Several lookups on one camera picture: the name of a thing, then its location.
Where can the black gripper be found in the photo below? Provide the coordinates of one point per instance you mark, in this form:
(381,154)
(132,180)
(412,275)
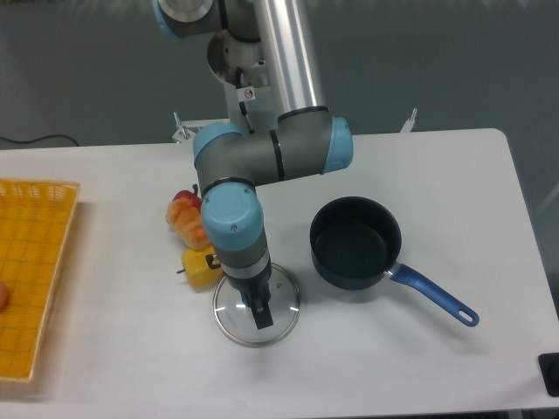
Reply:
(255,291)

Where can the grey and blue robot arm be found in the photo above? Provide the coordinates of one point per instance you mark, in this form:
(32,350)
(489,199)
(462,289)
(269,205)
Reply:
(231,162)

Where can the glass pot lid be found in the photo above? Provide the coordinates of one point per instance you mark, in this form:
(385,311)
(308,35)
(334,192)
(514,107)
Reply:
(234,318)

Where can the yellow bell pepper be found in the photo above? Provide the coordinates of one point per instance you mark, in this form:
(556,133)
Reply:
(198,273)

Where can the dark blue saucepan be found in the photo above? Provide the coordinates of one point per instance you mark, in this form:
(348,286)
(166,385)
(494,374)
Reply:
(355,242)

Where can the orange bread roll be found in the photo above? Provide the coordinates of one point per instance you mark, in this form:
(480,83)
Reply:
(184,217)

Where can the red bell pepper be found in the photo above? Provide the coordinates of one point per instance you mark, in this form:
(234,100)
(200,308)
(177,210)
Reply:
(192,195)

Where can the yellow wicker basket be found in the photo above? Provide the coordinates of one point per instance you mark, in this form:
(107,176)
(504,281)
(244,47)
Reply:
(36,220)

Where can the silver robot mounting base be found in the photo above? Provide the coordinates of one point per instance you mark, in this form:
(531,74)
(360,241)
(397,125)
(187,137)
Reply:
(244,78)

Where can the black device at table edge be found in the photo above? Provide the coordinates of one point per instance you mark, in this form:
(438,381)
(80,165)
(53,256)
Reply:
(549,366)

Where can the left table clamp bracket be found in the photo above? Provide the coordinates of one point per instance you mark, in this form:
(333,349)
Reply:
(185,129)

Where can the table clamp bracket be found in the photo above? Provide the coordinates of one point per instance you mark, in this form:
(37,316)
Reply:
(409,124)
(185,129)

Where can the right table clamp bracket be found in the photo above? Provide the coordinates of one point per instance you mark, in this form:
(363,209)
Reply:
(409,124)

